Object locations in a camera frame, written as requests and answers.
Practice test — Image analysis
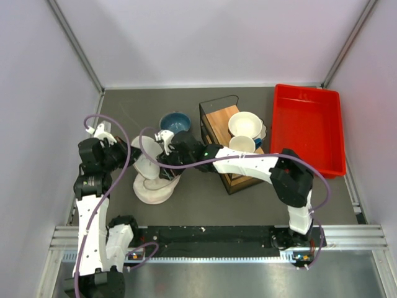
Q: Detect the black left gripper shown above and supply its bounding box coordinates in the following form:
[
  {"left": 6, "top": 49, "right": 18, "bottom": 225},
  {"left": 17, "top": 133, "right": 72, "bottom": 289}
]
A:
[{"left": 100, "top": 135, "right": 143, "bottom": 172}]

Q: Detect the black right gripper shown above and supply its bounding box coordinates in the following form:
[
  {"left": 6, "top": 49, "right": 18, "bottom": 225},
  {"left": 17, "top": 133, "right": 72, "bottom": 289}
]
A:
[{"left": 157, "top": 144, "right": 195, "bottom": 181}]

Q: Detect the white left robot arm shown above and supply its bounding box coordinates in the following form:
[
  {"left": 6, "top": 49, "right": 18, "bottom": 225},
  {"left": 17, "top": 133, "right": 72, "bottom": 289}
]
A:
[{"left": 65, "top": 137, "right": 141, "bottom": 297}]

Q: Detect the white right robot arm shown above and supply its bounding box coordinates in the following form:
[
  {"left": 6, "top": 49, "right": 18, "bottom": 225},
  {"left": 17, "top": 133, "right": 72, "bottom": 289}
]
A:
[{"left": 155, "top": 130, "right": 313, "bottom": 249}]

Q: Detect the blue ceramic bowl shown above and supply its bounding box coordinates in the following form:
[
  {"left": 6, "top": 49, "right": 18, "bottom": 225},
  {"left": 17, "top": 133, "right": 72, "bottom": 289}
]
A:
[{"left": 159, "top": 112, "right": 192, "bottom": 135}]

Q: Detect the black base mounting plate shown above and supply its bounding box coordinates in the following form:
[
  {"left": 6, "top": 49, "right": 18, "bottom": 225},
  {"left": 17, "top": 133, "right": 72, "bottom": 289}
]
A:
[{"left": 129, "top": 225, "right": 326, "bottom": 258}]

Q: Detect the blue white mug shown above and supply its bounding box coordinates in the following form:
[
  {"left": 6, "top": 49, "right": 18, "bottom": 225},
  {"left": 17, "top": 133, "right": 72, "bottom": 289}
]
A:
[{"left": 229, "top": 135, "right": 262, "bottom": 153}]

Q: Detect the white ceramic bowl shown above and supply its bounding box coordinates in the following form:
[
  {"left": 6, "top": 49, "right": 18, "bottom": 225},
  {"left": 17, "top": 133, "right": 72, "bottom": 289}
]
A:
[{"left": 228, "top": 112, "right": 262, "bottom": 139}]

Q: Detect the white scalloped plate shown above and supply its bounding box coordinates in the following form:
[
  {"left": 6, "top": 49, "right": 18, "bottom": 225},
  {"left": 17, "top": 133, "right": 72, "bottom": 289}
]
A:
[{"left": 259, "top": 119, "right": 267, "bottom": 140}]

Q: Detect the red plastic tray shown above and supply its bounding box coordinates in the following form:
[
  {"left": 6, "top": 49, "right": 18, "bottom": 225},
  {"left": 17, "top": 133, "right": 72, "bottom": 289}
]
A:
[{"left": 270, "top": 84, "right": 346, "bottom": 178}]

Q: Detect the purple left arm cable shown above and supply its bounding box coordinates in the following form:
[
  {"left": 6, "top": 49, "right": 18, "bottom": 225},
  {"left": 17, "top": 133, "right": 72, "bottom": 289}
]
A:
[{"left": 73, "top": 114, "right": 159, "bottom": 298}]

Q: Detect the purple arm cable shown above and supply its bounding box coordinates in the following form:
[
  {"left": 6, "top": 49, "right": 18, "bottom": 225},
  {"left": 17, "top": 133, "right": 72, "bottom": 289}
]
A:
[
  {"left": 73, "top": 114, "right": 159, "bottom": 298},
  {"left": 138, "top": 126, "right": 332, "bottom": 269}
]

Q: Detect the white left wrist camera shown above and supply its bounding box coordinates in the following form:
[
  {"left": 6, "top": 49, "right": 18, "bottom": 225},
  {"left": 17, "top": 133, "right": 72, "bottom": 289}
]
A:
[{"left": 86, "top": 121, "right": 117, "bottom": 145}]

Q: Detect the black wire wooden shelf rack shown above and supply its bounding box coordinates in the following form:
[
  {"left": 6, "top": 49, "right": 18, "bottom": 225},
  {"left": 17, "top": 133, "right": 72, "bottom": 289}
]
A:
[{"left": 198, "top": 94, "right": 270, "bottom": 196}]

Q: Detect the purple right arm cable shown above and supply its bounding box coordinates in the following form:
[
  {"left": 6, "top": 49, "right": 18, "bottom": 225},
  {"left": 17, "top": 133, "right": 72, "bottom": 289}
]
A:
[{"left": 138, "top": 126, "right": 332, "bottom": 269}]

